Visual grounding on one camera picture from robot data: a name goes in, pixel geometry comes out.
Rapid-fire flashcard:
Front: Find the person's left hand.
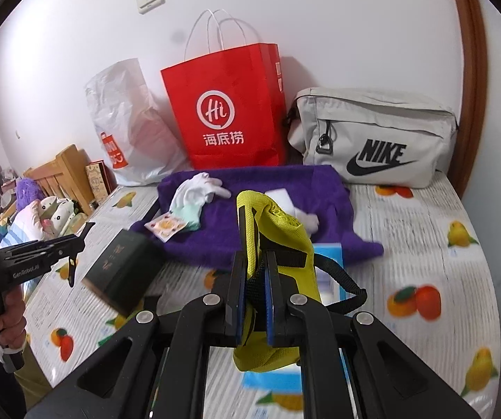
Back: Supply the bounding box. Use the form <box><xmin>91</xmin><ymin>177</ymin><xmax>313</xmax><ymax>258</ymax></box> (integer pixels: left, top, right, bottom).
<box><xmin>0</xmin><ymin>287</ymin><xmax>26</xmax><ymax>349</ymax></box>

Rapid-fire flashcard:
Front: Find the fruit pattern tablecloth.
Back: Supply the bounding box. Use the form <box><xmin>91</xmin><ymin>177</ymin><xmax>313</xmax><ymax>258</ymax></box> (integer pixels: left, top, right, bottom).
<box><xmin>26</xmin><ymin>172</ymin><xmax>501</xmax><ymax>418</ymax></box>

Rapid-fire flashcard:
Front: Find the white cow plush toy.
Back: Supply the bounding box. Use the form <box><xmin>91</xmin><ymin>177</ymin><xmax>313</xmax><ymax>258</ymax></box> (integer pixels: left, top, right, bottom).
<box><xmin>39</xmin><ymin>196</ymin><xmax>75</xmax><ymax>237</ymax></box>

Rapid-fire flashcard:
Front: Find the yellow mesh pouch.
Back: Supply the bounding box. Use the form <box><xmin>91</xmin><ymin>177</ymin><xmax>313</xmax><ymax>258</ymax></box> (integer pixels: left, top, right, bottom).
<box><xmin>232</xmin><ymin>190</ymin><xmax>369</xmax><ymax>373</ymax></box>

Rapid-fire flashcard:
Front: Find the grey Nike waist bag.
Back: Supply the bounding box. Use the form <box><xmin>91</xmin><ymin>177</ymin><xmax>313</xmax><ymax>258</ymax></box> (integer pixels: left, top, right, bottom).
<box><xmin>288</xmin><ymin>87</ymin><xmax>458</xmax><ymax>188</ymax></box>

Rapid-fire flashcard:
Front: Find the white glove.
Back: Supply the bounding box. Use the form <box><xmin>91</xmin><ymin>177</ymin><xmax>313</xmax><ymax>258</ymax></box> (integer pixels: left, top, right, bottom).
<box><xmin>169</xmin><ymin>172</ymin><xmax>231</xmax><ymax>231</ymax></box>

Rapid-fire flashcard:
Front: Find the small floral card packet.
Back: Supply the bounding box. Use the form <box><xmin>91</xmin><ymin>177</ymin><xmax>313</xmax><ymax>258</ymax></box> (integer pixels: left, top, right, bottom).
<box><xmin>144</xmin><ymin>212</ymin><xmax>187</xmax><ymax>243</ymax></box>

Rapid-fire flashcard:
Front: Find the dark green box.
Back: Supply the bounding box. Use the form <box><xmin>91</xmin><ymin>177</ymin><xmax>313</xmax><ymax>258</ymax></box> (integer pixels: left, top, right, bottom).
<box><xmin>82</xmin><ymin>230</ymin><xmax>167</xmax><ymax>316</ymax></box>

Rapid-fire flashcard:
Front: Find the red paper shopping bag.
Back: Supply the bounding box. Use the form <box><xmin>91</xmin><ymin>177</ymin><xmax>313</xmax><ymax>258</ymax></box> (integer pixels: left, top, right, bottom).
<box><xmin>161</xmin><ymin>43</ymin><xmax>288</xmax><ymax>170</ymax></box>

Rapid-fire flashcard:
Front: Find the brown wooden door frame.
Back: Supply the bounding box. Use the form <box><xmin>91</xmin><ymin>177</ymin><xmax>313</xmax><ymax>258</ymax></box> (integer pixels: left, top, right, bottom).
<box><xmin>447</xmin><ymin>0</ymin><xmax>488</xmax><ymax>197</ymax></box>

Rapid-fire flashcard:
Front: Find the white sponge block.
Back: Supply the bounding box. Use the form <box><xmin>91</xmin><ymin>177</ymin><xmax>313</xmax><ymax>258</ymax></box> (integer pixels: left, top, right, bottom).
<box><xmin>265</xmin><ymin>188</ymin><xmax>301</xmax><ymax>219</ymax></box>

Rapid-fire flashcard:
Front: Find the brown framed board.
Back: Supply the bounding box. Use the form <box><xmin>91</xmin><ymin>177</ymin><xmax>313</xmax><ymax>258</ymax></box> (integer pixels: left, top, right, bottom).
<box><xmin>86</xmin><ymin>160</ymin><xmax>117</xmax><ymax>205</ymax></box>

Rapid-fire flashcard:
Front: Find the wooden bed headboard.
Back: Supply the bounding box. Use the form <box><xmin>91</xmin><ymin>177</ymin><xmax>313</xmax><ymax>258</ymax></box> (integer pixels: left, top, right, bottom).
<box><xmin>23</xmin><ymin>144</ymin><xmax>95</xmax><ymax>216</ymax></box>

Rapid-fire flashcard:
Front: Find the purple plush toy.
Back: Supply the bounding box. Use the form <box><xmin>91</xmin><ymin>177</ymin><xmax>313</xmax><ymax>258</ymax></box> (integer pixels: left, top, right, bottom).
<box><xmin>15</xmin><ymin>177</ymin><xmax>45</xmax><ymax>211</ymax></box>

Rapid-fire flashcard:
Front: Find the purple towel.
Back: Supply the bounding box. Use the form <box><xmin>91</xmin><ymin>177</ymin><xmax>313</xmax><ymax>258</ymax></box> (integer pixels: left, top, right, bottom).
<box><xmin>130</xmin><ymin>164</ymin><xmax>384</xmax><ymax>271</ymax></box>

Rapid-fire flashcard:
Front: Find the blue tissue pack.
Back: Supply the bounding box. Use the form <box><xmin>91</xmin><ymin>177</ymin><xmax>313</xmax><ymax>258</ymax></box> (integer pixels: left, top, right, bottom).
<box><xmin>233</xmin><ymin>241</ymin><xmax>345</xmax><ymax>395</ymax></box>

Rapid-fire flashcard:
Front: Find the white plastic Miniso bag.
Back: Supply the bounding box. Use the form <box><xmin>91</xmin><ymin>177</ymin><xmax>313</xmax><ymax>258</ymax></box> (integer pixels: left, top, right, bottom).
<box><xmin>84</xmin><ymin>58</ymin><xmax>189</xmax><ymax>186</ymax></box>

